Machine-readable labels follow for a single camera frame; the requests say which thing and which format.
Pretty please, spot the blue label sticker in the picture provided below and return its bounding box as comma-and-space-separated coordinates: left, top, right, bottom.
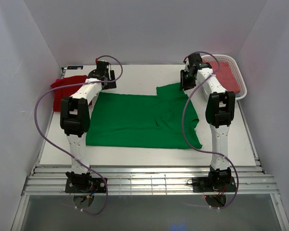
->
67, 65, 83, 70

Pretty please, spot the green t shirt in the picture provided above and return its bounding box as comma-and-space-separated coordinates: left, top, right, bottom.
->
86, 83, 202, 149

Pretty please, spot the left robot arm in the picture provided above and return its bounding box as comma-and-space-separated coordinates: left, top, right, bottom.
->
60, 60, 116, 193

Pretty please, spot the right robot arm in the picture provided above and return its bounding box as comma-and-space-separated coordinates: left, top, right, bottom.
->
180, 52, 236, 193

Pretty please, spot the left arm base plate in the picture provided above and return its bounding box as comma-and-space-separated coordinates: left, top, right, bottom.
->
65, 178, 106, 193

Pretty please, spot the aluminium rail frame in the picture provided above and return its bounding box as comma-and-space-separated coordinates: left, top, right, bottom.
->
12, 161, 289, 231

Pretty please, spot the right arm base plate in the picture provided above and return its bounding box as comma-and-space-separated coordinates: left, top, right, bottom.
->
186, 177, 236, 193

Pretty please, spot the white perforated plastic basket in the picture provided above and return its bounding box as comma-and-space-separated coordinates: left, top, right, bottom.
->
201, 54, 247, 100

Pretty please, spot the folded red t shirt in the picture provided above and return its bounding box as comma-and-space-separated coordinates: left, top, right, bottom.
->
50, 75, 87, 112

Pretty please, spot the pink t shirt in basket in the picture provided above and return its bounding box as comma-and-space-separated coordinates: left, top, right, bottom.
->
215, 61, 240, 94

